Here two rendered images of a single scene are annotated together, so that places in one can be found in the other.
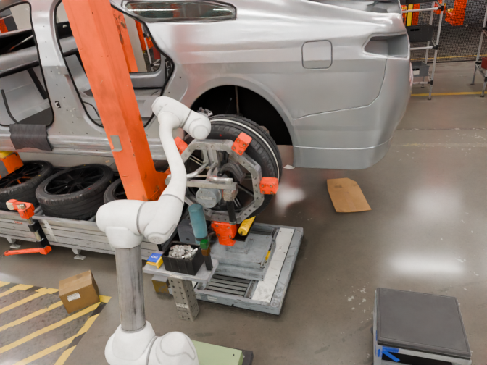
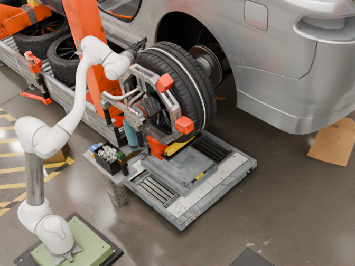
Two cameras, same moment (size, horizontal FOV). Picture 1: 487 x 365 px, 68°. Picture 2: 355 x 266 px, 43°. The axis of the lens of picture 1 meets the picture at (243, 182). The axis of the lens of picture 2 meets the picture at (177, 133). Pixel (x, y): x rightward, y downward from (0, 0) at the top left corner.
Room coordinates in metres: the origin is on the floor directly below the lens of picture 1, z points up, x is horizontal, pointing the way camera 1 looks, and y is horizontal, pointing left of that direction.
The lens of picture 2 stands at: (-0.08, -1.16, 2.67)
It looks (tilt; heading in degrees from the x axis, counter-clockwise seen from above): 42 degrees down; 30
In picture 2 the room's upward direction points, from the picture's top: 9 degrees counter-clockwise
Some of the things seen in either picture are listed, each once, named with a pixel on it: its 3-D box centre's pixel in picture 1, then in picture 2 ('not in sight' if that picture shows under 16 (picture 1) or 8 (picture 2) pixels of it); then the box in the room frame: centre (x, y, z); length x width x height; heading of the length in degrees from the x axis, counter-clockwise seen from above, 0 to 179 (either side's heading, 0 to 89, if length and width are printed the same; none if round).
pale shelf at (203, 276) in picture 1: (180, 266); (109, 162); (1.67, 0.44, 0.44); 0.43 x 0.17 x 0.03; 67
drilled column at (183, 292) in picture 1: (183, 292); (113, 182); (1.68, 0.47, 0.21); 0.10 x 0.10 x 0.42; 67
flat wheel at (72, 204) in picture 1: (79, 190); (83, 56); (2.91, 1.48, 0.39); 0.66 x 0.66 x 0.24
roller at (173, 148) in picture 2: (248, 220); (179, 143); (1.93, 0.00, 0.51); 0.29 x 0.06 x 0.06; 157
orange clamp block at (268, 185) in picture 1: (269, 185); (184, 125); (1.77, -0.14, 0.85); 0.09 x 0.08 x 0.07; 67
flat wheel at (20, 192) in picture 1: (19, 185); (45, 34); (3.19, 2.16, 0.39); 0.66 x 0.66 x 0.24
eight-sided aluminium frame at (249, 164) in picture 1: (217, 182); (150, 105); (1.89, 0.15, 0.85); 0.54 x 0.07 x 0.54; 67
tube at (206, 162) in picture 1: (188, 164); (121, 86); (1.81, 0.29, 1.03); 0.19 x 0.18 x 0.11; 157
